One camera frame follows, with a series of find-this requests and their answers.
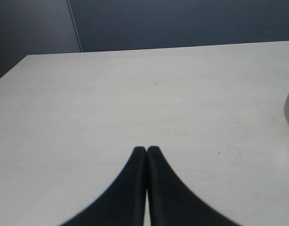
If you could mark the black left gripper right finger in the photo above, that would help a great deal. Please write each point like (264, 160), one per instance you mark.
(171, 202)

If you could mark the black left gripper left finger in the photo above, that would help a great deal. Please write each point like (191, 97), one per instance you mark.
(123, 202)

